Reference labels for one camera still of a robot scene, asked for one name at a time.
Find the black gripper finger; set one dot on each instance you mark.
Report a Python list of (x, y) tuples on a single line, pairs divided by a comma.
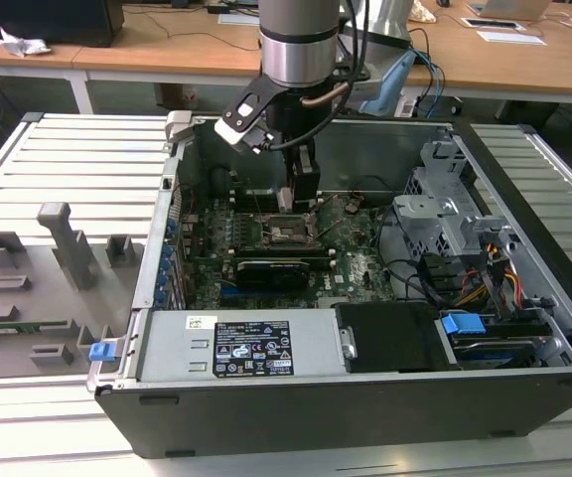
[(308, 184)]

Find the silver square CPU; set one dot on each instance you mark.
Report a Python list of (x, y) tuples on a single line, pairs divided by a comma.
[(285, 201)]

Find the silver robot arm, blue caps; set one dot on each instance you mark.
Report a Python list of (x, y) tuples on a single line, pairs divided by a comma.
[(296, 54)]

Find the CPU socket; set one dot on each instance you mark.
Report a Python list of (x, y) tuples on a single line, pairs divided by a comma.
[(286, 233)]

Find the black RAM slot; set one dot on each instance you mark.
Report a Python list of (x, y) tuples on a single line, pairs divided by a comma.
[(281, 252), (251, 194), (251, 204), (316, 262)]

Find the round coin battery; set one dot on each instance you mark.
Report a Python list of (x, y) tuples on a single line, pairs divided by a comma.
[(352, 205)]

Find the green motherboard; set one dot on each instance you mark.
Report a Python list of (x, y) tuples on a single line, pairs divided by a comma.
[(360, 278)]

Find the grey metal drive cage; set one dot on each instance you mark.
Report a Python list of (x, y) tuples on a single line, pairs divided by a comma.
[(415, 218)]

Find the white power strip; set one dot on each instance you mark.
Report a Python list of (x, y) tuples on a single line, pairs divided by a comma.
[(406, 107)]

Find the white paper sheet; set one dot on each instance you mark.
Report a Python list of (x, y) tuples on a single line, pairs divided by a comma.
[(509, 37), (239, 20)]

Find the brown cardboard box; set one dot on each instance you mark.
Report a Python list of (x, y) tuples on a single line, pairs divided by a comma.
[(177, 94)]

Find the wooden desk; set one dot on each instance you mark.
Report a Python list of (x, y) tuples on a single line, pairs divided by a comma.
[(191, 49), (42, 57)]

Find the black power strip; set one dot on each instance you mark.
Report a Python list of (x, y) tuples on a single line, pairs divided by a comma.
[(221, 9)]

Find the beige crumpled lump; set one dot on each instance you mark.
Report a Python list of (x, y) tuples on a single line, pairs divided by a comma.
[(424, 12)]

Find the black plastic shroud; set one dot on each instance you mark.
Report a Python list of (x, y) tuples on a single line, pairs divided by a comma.
[(390, 338)]

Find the hard disk in blue carrier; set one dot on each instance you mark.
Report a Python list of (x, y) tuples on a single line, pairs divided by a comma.
[(462, 325)]

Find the grey power supply, black label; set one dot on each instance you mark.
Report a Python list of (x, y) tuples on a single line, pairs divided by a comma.
[(177, 348)]

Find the white-framed tablet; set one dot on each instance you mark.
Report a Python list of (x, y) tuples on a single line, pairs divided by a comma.
[(494, 23)]

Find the black open PC case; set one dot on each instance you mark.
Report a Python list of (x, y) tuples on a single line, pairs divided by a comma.
[(316, 417)]

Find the silver laptop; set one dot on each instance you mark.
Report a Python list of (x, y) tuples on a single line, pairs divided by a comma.
[(509, 7)]

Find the blue plastic case latch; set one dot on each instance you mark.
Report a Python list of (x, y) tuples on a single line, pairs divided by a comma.
[(100, 352)]

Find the black computer box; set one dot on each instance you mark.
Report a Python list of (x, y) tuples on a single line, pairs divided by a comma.
[(42, 20)]

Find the crumpled white paper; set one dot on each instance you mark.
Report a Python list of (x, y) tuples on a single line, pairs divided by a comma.
[(23, 46)]

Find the grey parts rack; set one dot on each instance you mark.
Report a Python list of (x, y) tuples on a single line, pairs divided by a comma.
[(33, 298)]

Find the green RAM stick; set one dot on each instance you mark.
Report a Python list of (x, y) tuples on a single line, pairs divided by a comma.
[(42, 326)]

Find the white wrist camera, black bracket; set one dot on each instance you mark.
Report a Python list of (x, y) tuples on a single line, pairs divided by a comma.
[(239, 126)]

